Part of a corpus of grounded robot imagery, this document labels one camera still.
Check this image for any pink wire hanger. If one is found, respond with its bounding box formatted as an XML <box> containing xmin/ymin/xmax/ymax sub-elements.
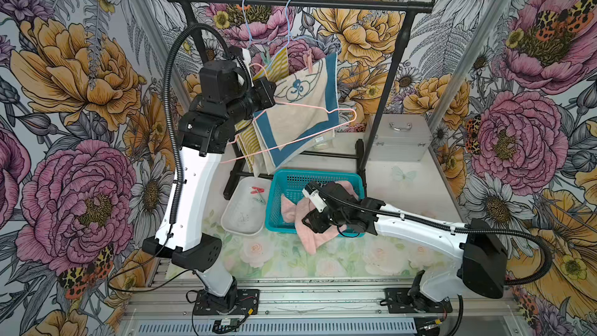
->
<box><xmin>218</xmin><ymin>62</ymin><xmax>359</xmax><ymax>165</ymax></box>

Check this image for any pink towel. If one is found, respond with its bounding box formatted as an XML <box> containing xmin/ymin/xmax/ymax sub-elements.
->
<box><xmin>281</xmin><ymin>195</ymin><xmax>339</xmax><ymax>255</ymax></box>

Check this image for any blue and beige towel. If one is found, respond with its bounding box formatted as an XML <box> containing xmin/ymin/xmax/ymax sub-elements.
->
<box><xmin>251</xmin><ymin>52</ymin><xmax>341</xmax><ymax>174</ymax></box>

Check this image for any teal plastic basket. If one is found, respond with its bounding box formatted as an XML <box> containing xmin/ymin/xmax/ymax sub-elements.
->
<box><xmin>265</xmin><ymin>169</ymin><xmax>365</xmax><ymax>234</ymax></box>

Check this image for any mint clothespin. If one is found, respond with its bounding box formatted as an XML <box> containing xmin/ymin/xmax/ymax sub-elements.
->
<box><xmin>254</xmin><ymin>194</ymin><xmax>267</xmax><ymax>205</ymax></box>

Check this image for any red clothespin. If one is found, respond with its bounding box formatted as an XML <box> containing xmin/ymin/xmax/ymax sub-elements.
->
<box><xmin>250</xmin><ymin>187</ymin><xmax>265</xmax><ymax>194</ymax></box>

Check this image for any black clothes rack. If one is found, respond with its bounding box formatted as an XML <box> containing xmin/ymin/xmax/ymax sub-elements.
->
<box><xmin>164</xmin><ymin>0</ymin><xmax>436</xmax><ymax>185</ymax></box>

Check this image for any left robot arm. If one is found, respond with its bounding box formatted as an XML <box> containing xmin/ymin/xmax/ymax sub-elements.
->
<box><xmin>141</xmin><ymin>58</ymin><xmax>275</xmax><ymax>314</ymax></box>

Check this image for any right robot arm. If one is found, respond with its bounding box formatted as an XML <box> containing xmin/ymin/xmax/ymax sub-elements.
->
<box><xmin>303</xmin><ymin>181</ymin><xmax>507</xmax><ymax>310</ymax></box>

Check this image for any green clothespin on yellow towel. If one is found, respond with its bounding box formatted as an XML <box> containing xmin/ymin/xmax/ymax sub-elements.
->
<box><xmin>261</xmin><ymin>52</ymin><xmax>271</xmax><ymax>68</ymax></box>

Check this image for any yellow striped towel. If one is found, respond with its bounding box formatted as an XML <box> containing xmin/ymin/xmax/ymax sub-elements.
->
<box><xmin>236</xmin><ymin>47</ymin><xmax>289</xmax><ymax>177</ymax></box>

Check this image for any white plastic tray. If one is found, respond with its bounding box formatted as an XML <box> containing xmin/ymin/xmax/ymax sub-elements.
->
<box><xmin>220</xmin><ymin>177</ymin><xmax>271</xmax><ymax>237</ymax></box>

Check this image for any floral table mat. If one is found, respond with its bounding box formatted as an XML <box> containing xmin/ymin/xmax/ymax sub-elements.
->
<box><xmin>203</xmin><ymin>180</ymin><xmax>460</xmax><ymax>280</ymax></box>

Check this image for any silver aluminium case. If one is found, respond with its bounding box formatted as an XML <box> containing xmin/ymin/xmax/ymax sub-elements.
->
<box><xmin>364</xmin><ymin>114</ymin><xmax>432</xmax><ymax>162</ymax></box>

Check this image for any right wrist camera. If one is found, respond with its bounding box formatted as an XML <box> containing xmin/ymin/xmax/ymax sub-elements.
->
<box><xmin>302</xmin><ymin>181</ymin><xmax>327</xmax><ymax>213</ymax></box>

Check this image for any light blue wire hanger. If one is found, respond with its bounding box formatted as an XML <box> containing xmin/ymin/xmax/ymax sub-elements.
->
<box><xmin>241</xmin><ymin>0</ymin><xmax>264</xmax><ymax>65</ymax></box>

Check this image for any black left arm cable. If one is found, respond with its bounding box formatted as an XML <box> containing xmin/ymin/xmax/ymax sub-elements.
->
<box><xmin>106</xmin><ymin>22</ymin><xmax>253</xmax><ymax>295</ymax></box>

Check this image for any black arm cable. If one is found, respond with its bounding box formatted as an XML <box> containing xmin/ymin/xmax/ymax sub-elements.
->
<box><xmin>106</xmin><ymin>22</ymin><xmax>253</xmax><ymax>295</ymax></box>
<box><xmin>321</xmin><ymin>193</ymin><xmax>553</xmax><ymax>286</ymax></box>

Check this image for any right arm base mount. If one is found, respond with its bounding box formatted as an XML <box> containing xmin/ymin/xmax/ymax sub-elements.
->
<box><xmin>379</xmin><ymin>288</ymin><xmax>453</xmax><ymax>314</ymax></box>

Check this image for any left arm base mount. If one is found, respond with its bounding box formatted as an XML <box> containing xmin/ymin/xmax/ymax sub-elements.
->
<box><xmin>192</xmin><ymin>289</ymin><xmax>261</xmax><ymax>316</ymax></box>

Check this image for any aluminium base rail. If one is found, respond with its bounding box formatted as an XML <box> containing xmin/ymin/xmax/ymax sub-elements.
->
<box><xmin>118</xmin><ymin>277</ymin><xmax>532</xmax><ymax>335</ymax></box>

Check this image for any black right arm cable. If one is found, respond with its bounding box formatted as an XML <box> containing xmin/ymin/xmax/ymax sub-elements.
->
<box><xmin>321</xmin><ymin>193</ymin><xmax>553</xmax><ymax>286</ymax></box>

